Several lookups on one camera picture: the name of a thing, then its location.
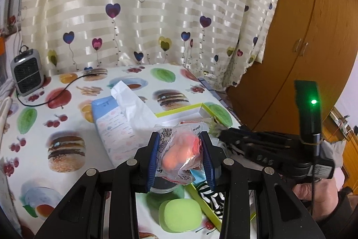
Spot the person's right hand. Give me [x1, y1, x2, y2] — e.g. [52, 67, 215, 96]
[294, 179, 340, 217]

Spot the stack of blue face masks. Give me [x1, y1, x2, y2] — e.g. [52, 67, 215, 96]
[190, 169, 207, 186]

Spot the food print tablecloth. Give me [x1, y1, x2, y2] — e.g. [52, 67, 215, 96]
[0, 62, 244, 239]

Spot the blue white tissue pack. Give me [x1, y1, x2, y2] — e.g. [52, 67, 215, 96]
[91, 81, 163, 167]

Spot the black white striped sock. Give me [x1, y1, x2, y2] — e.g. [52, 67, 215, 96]
[197, 181, 227, 218]

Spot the heart print striped curtain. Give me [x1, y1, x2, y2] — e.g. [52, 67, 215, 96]
[6, 0, 284, 88]

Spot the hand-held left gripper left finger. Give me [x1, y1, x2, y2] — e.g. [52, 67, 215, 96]
[35, 131, 161, 239]

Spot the grey space heater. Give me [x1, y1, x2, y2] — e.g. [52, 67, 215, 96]
[11, 46, 47, 97]

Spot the brown wooden wardrobe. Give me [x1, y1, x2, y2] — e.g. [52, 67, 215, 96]
[226, 0, 358, 139]

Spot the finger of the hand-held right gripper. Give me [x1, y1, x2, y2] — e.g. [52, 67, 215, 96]
[219, 128, 301, 144]
[241, 144, 283, 169]

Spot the plastic bag of orange pieces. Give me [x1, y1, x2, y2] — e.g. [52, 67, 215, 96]
[152, 123, 209, 186]

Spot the yellow-green box lid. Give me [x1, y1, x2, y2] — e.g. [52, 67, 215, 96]
[155, 103, 256, 231]

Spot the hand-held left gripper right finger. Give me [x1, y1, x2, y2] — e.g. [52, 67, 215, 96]
[198, 130, 326, 239]

